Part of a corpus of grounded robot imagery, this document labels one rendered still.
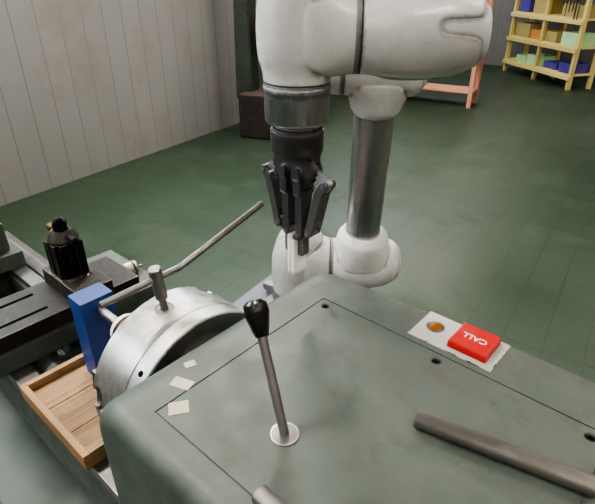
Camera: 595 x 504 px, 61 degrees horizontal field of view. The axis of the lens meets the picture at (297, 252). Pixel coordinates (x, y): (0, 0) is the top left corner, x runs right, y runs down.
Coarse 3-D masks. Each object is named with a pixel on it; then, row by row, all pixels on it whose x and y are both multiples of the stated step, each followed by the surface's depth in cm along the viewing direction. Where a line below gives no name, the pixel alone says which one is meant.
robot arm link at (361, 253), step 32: (352, 96) 117; (384, 96) 114; (384, 128) 122; (352, 160) 131; (384, 160) 129; (352, 192) 137; (384, 192) 138; (352, 224) 143; (352, 256) 146; (384, 256) 148
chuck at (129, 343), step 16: (176, 288) 94; (192, 288) 96; (144, 304) 89; (176, 304) 88; (192, 304) 89; (208, 304) 90; (128, 320) 87; (144, 320) 86; (160, 320) 85; (176, 320) 85; (112, 336) 86; (128, 336) 85; (144, 336) 84; (112, 352) 85; (128, 352) 83; (144, 352) 82; (112, 368) 84; (128, 368) 82; (96, 384) 86; (112, 384) 83
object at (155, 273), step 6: (150, 270) 82; (156, 270) 82; (150, 276) 83; (156, 276) 83; (162, 276) 84; (156, 282) 83; (162, 282) 84; (156, 288) 84; (162, 288) 84; (156, 294) 85; (162, 294) 85; (162, 300) 85; (162, 306) 87
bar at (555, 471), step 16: (416, 416) 61; (432, 416) 61; (432, 432) 60; (448, 432) 60; (464, 432) 59; (480, 432) 59; (480, 448) 58; (496, 448) 57; (512, 448) 57; (512, 464) 57; (528, 464) 56; (544, 464) 55; (560, 464) 55; (560, 480) 54; (576, 480) 54; (592, 480) 53; (592, 496) 53
